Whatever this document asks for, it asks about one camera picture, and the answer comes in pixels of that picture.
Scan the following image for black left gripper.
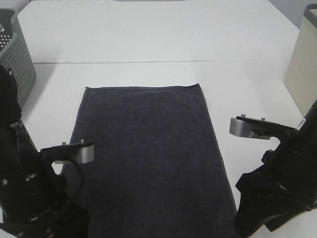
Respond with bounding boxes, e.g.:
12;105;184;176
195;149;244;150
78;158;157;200
0;142;94;238

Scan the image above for dark navy towel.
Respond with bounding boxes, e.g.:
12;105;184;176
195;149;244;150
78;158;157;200
71;84;238;238

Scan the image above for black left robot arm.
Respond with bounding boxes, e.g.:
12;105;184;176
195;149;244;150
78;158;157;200
0;68;94;238

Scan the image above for grey perforated plastic basket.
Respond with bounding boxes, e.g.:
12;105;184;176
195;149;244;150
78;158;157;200
0;8;37;107

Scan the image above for beige fabric storage bin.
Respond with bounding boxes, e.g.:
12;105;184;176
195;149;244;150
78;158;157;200
284;3;317;115

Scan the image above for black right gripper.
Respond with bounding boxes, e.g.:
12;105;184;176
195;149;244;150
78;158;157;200
229;116;317;232

